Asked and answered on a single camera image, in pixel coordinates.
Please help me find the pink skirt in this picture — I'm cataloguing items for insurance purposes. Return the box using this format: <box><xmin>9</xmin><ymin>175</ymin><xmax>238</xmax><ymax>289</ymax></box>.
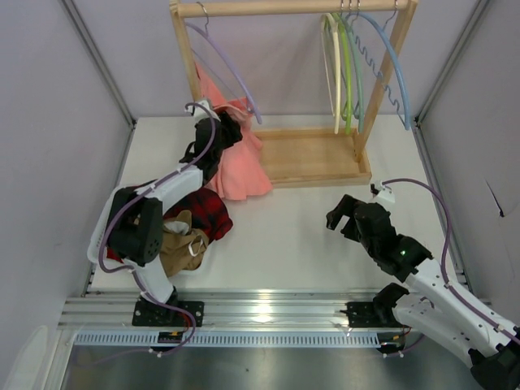
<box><xmin>196</xmin><ymin>64</ymin><xmax>273</xmax><ymax>201</ymax></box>

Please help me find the purple clothes hanger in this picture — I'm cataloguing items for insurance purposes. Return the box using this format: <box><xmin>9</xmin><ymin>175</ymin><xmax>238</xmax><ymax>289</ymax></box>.
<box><xmin>187</xmin><ymin>1</ymin><xmax>262</xmax><ymax>124</ymax></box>

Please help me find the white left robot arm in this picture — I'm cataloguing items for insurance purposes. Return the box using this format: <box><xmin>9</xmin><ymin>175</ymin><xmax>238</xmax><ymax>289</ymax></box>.
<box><xmin>89</xmin><ymin>104</ymin><xmax>242</xmax><ymax>305</ymax></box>

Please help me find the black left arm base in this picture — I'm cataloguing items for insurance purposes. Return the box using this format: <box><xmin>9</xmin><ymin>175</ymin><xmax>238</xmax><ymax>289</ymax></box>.
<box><xmin>132</xmin><ymin>298</ymin><xmax>205</xmax><ymax>331</ymax></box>

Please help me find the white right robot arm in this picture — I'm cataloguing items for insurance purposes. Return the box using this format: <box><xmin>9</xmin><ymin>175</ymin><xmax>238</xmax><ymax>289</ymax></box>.
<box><xmin>326</xmin><ymin>195</ymin><xmax>519</xmax><ymax>389</ymax></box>

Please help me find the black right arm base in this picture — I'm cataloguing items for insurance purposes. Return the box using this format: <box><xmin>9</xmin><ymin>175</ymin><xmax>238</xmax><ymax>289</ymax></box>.
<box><xmin>340</xmin><ymin>301</ymin><xmax>392</xmax><ymax>328</ymax></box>

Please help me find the cream clothes hanger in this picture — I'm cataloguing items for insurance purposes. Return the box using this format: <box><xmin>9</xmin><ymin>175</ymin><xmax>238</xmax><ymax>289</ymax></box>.
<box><xmin>320</xmin><ymin>13</ymin><xmax>341</xmax><ymax>134</ymax></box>

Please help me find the lime green clothes hanger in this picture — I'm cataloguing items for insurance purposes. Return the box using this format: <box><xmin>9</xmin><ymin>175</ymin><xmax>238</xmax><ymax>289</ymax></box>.
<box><xmin>332</xmin><ymin>12</ymin><xmax>353</xmax><ymax>136</ymax></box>

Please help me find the grey-green clothes hanger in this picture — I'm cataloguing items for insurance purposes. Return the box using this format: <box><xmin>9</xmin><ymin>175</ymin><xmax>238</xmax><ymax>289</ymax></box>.
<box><xmin>341</xmin><ymin>15</ymin><xmax>365</xmax><ymax>133</ymax></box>

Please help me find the light blue clothes hanger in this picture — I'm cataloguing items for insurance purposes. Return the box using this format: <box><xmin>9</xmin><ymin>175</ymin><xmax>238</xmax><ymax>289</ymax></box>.
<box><xmin>354</xmin><ymin>11</ymin><xmax>412</xmax><ymax>131</ymax></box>

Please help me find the wooden clothes rack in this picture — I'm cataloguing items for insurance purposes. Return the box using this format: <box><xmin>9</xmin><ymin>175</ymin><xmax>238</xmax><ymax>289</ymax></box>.
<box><xmin>169</xmin><ymin>0</ymin><xmax>418</xmax><ymax>188</ymax></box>

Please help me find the red plaid garment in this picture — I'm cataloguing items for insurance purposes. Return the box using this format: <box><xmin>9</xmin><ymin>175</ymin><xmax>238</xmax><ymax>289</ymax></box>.
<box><xmin>106</xmin><ymin>187</ymin><xmax>235</xmax><ymax>263</ymax></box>

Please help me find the tan brown garment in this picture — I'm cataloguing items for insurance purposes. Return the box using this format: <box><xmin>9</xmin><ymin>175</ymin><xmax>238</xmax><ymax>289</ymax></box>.
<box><xmin>159</xmin><ymin>210</ymin><xmax>209</xmax><ymax>277</ymax></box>

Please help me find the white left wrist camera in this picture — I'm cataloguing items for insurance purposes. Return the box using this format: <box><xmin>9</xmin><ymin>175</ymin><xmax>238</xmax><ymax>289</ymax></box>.
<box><xmin>192</xmin><ymin>98</ymin><xmax>219</xmax><ymax>121</ymax></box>

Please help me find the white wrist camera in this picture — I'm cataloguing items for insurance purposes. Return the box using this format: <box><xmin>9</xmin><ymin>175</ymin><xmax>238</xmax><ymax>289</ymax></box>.
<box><xmin>369</xmin><ymin>182</ymin><xmax>395</xmax><ymax>207</ymax></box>
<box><xmin>192</xmin><ymin>98</ymin><xmax>219</xmax><ymax>121</ymax></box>

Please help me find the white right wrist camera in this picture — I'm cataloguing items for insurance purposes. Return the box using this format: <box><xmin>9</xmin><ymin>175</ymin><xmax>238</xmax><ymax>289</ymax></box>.
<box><xmin>369</xmin><ymin>182</ymin><xmax>395</xmax><ymax>207</ymax></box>

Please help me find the aluminium mounting rail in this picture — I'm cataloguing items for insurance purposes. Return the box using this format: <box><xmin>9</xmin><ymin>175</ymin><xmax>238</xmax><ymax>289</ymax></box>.
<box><xmin>58</xmin><ymin>289</ymin><xmax>376</xmax><ymax>332</ymax></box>

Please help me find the black hanging cable tie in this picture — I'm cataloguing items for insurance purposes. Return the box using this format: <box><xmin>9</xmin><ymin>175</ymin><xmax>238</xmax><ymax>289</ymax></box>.
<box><xmin>486</xmin><ymin>180</ymin><xmax>505</xmax><ymax>218</ymax></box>

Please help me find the right aluminium frame post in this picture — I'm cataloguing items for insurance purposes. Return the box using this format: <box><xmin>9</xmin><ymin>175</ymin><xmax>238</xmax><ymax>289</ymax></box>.
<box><xmin>414</xmin><ymin>0</ymin><xmax>493</xmax><ymax>126</ymax></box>

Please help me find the aluminium frame post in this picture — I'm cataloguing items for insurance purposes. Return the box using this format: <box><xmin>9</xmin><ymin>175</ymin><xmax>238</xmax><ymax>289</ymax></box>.
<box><xmin>58</xmin><ymin>0</ymin><xmax>136</xmax><ymax>129</ymax></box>
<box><xmin>414</xmin><ymin>0</ymin><xmax>493</xmax><ymax>126</ymax></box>

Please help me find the left aluminium frame post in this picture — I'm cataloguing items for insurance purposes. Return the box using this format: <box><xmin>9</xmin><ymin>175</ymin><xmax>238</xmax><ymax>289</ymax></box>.
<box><xmin>58</xmin><ymin>0</ymin><xmax>136</xmax><ymax>129</ymax></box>

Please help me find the white slotted cable duct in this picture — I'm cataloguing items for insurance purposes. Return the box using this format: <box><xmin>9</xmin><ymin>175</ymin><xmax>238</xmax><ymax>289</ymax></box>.
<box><xmin>74</xmin><ymin>330</ymin><xmax>381</xmax><ymax>349</ymax></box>

